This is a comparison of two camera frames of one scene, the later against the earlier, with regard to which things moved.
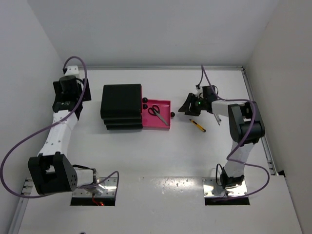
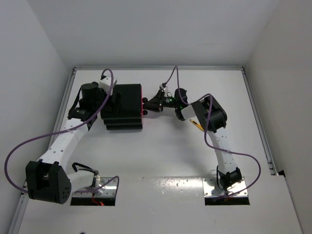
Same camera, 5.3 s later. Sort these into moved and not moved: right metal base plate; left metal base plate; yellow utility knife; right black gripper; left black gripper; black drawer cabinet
Moved: right black gripper; left black gripper
Not moved: right metal base plate; yellow utility knife; black drawer cabinet; left metal base plate
